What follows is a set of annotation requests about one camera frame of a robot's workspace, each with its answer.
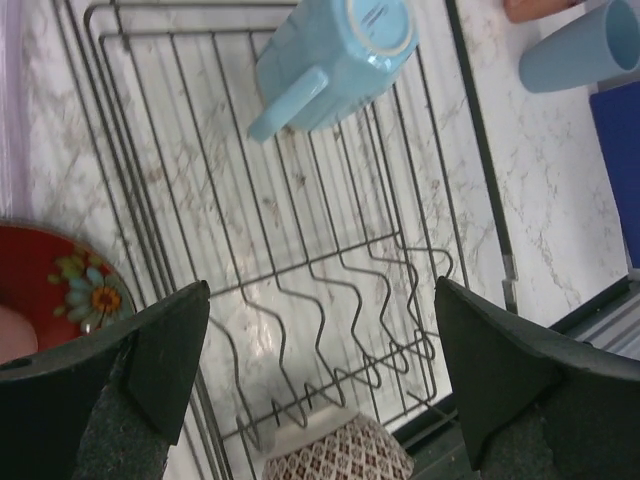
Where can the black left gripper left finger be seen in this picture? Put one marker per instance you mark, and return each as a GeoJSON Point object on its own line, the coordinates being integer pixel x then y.
{"type": "Point", "coordinates": [107, 405]}

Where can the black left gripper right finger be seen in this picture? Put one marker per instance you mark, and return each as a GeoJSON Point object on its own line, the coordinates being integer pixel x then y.
{"type": "Point", "coordinates": [533, 403]}

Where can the pink tumbler cup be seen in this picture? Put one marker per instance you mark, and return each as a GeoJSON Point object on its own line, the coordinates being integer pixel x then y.
{"type": "Point", "coordinates": [17, 336]}

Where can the red floral plate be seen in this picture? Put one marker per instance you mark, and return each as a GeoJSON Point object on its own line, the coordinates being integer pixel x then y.
{"type": "Point", "coordinates": [62, 286]}

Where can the blue tumbler cup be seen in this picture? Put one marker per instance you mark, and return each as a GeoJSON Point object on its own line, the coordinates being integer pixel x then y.
{"type": "Point", "coordinates": [599, 45]}

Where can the pink mug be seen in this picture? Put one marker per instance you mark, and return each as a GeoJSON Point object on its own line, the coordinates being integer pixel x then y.
{"type": "Point", "coordinates": [521, 11]}

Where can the light blue mug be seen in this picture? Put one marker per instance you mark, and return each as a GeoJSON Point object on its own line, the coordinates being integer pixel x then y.
{"type": "Point", "coordinates": [329, 59]}

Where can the patterned ceramic bowl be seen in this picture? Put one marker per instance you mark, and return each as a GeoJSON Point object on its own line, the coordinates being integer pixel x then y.
{"type": "Point", "coordinates": [337, 443]}

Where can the blue binder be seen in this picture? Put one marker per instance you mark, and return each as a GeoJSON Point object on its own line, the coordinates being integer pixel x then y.
{"type": "Point", "coordinates": [616, 117]}

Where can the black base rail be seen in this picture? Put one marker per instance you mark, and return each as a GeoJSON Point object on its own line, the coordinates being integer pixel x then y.
{"type": "Point", "coordinates": [609, 321]}

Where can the black wire dish rack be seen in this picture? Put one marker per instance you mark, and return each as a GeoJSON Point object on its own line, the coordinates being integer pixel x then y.
{"type": "Point", "coordinates": [321, 250]}

